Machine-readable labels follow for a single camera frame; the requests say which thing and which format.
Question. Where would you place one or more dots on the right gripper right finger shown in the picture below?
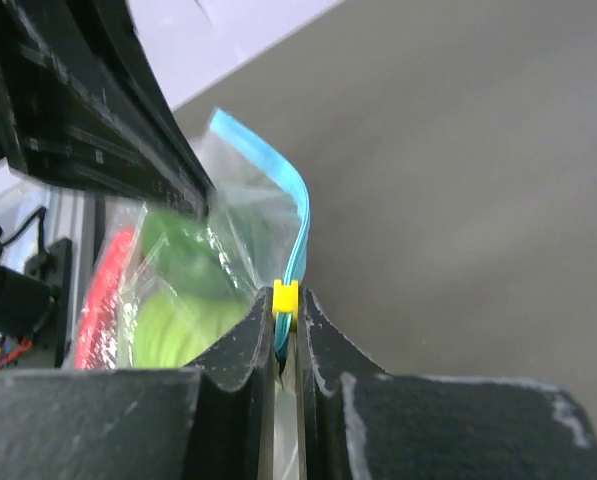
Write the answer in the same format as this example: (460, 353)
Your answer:
(358, 421)

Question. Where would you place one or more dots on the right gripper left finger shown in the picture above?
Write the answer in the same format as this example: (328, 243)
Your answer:
(212, 419)

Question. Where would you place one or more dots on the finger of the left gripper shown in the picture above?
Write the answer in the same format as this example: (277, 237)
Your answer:
(81, 109)

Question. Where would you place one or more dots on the light green fake cabbage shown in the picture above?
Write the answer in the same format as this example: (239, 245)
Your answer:
(172, 330)

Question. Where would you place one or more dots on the red fake chili pepper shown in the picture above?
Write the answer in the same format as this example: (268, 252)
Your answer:
(96, 341)

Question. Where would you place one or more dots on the clear zip top bag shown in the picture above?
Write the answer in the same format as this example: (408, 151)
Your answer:
(267, 203)

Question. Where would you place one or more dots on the green fake bell pepper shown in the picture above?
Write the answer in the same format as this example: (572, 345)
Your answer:
(204, 259)

